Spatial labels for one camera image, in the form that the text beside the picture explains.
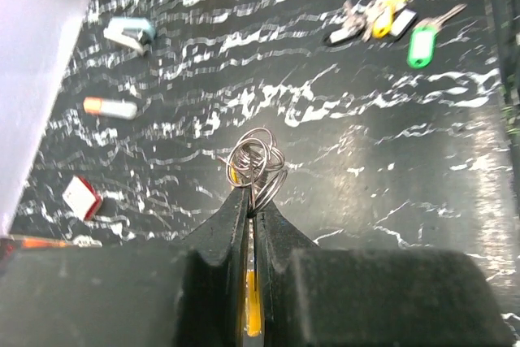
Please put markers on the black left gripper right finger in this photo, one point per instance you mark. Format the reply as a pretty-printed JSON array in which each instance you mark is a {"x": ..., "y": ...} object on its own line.
[{"x": 371, "y": 297}]

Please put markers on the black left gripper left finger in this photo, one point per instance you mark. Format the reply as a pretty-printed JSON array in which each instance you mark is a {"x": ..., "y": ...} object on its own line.
[{"x": 185, "y": 292}]

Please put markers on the large keyring with yellow handle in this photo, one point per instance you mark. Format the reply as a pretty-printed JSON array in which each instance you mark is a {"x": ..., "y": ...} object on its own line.
[{"x": 257, "y": 164}]

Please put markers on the black key tag with key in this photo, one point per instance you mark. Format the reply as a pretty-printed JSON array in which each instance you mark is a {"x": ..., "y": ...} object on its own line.
[{"x": 351, "y": 28}]

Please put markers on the small red white box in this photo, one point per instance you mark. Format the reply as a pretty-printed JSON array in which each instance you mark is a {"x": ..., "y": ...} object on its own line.
[{"x": 82, "y": 198}]

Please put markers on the orange grey eraser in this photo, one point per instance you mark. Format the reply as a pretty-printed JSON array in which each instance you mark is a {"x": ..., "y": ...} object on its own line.
[{"x": 110, "y": 108}]

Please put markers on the white blue stapler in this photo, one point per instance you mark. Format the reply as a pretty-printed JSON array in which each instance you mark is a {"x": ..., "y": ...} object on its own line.
[{"x": 134, "y": 33}]

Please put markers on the green key tag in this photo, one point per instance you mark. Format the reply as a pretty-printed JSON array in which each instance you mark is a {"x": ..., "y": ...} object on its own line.
[{"x": 423, "y": 37}]

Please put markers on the small yellow key tag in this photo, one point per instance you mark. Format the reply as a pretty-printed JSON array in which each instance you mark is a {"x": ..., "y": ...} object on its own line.
[{"x": 379, "y": 18}]

